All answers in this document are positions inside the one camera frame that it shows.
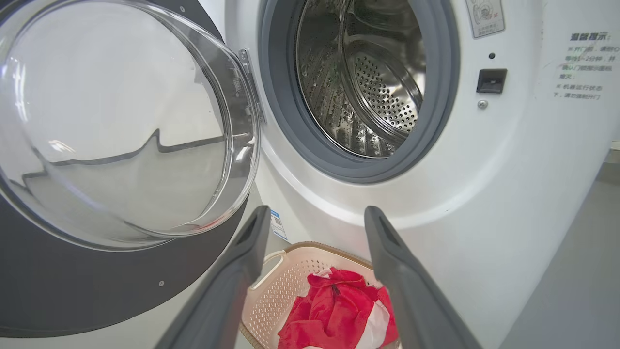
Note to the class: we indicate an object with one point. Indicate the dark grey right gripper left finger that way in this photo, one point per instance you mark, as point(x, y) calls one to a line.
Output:
point(223, 295)

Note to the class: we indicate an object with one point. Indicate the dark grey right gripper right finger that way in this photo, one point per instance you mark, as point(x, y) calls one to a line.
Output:
point(416, 295)

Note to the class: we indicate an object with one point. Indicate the red and white garment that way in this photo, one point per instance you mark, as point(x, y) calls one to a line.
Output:
point(334, 310)

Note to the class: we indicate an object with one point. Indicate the round dark glass washer door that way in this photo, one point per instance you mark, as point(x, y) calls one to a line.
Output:
point(97, 291)

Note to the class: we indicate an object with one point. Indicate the cream perforated laundry basket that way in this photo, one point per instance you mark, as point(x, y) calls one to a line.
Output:
point(276, 300)

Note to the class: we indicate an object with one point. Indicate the white front-load washing machine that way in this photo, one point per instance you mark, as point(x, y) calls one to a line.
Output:
point(484, 194)

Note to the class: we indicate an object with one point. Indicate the stainless steel washing machine drum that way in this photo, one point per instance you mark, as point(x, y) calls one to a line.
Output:
point(382, 97)

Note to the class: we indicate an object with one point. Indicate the metal door hinge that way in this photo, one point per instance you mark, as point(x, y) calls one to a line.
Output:
point(252, 82)

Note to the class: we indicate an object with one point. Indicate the black door lock socket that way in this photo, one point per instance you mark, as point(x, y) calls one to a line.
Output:
point(491, 81)

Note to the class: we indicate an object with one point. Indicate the blue energy label sticker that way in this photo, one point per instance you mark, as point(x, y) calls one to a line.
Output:
point(279, 225)

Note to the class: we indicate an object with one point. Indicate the printed text notice sticker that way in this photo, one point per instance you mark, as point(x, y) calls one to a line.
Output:
point(581, 65)

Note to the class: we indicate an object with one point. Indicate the grey pictogram warning sticker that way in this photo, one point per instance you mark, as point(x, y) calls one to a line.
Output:
point(485, 18)

